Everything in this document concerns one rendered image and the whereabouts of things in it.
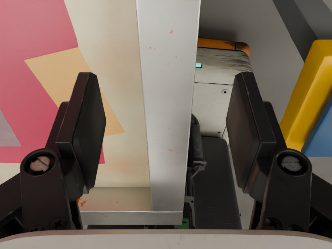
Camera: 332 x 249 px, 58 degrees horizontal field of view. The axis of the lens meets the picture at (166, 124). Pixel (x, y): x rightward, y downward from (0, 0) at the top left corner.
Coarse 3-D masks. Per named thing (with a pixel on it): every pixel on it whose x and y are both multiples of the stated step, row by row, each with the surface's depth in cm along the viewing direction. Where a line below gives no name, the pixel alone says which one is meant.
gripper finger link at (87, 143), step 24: (72, 96) 11; (96, 96) 12; (72, 120) 10; (96, 120) 12; (48, 144) 11; (72, 144) 10; (96, 144) 12; (72, 168) 10; (96, 168) 12; (0, 192) 9; (72, 192) 10; (0, 216) 9
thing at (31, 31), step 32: (0, 0) 21; (32, 0) 21; (0, 32) 22; (32, 32) 22; (64, 32) 22; (0, 64) 25; (0, 96) 27; (32, 96) 27; (0, 128) 30; (32, 128) 31; (0, 160) 35
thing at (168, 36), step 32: (160, 0) 17; (192, 0) 17; (160, 32) 19; (192, 32) 19; (160, 64) 20; (192, 64) 20; (160, 96) 22; (192, 96) 23; (160, 128) 25; (160, 160) 29; (96, 192) 38; (128, 192) 38; (160, 192) 33; (96, 224) 39; (128, 224) 39; (160, 224) 39
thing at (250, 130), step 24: (240, 96) 12; (240, 120) 12; (264, 120) 10; (240, 144) 12; (264, 144) 10; (240, 168) 12; (264, 168) 10; (264, 192) 10; (312, 192) 9; (312, 216) 9
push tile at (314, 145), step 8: (328, 104) 26; (328, 112) 27; (320, 120) 28; (328, 120) 27; (312, 128) 29; (320, 128) 28; (328, 128) 28; (312, 136) 29; (320, 136) 29; (328, 136) 29; (304, 144) 31; (312, 144) 30; (320, 144) 30; (328, 144) 30; (304, 152) 31; (312, 152) 31; (320, 152) 31; (328, 152) 31
